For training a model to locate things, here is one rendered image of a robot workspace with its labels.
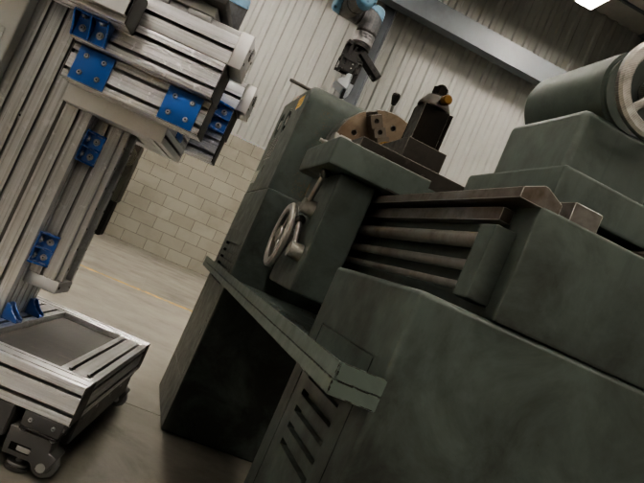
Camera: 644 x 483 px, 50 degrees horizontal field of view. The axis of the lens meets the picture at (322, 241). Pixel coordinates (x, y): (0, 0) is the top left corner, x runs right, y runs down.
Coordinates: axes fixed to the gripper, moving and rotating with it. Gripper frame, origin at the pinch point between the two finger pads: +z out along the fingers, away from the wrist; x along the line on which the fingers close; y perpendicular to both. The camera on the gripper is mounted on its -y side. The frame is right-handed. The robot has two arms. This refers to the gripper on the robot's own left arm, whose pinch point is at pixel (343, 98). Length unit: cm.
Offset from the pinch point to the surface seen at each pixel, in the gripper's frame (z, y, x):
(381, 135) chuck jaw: 15.3, -8.9, 38.2
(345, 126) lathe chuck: 16.4, 1.7, 32.2
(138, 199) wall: 57, 73, -962
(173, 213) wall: 53, 11, -960
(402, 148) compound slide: 30, 1, 98
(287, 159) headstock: 31.8, 12.2, 16.6
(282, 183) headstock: 39.8, 10.4, 16.7
